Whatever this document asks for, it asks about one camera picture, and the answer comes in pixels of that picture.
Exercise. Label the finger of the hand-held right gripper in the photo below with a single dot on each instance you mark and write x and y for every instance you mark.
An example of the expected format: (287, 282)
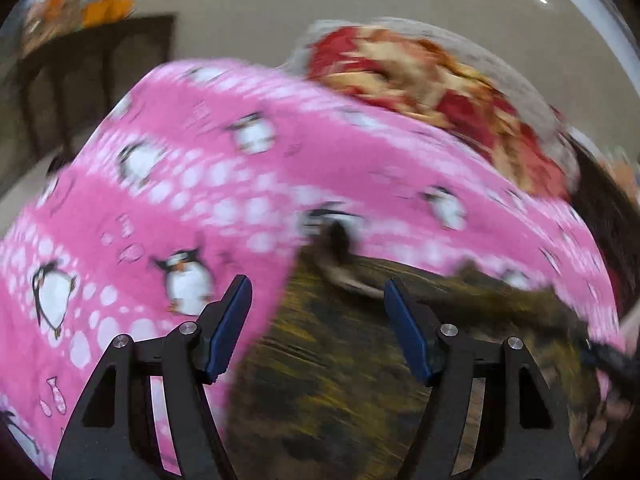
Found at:
(607, 357)

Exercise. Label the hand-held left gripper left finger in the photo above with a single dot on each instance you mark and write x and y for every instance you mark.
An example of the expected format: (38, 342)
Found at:
(227, 330)

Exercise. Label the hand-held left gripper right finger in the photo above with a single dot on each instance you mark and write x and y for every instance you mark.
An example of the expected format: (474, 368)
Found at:
(407, 330)

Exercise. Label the brown patterned garment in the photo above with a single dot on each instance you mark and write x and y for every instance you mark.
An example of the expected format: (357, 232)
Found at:
(325, 385)

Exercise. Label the pink penguin blanket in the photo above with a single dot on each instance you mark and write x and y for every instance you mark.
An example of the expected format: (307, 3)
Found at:
(250, 200)

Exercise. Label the dark wooden furniture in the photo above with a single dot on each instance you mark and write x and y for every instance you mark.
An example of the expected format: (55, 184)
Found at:
(100, 60)
(605, 220)

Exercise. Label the red floral cloth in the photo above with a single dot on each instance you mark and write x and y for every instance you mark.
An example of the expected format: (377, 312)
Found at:
(450, 105)

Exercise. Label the wall poster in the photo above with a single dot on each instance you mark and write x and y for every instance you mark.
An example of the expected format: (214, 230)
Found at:
(55, 5)
(625, 165)

